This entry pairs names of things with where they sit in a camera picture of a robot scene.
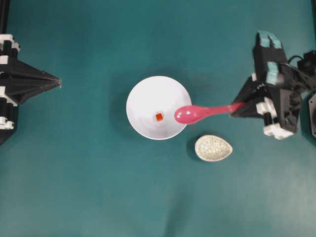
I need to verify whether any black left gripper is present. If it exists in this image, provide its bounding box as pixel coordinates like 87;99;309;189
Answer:
0;34;62;145

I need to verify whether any speckled egg-shaped dish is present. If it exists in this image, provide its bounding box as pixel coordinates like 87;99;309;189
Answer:
195;135;233;162

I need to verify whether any white bowl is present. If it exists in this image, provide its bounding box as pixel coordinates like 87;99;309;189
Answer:
126;76;192;140

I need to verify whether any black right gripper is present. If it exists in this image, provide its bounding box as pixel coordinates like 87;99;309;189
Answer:
231;73;302;140

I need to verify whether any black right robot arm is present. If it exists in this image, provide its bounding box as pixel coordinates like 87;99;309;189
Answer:
231;50;316;140

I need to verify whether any pink plastic spoon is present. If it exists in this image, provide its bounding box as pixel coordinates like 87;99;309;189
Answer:
174;103;245;124

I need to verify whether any red block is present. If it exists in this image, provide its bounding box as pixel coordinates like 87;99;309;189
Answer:
155;113;163;122

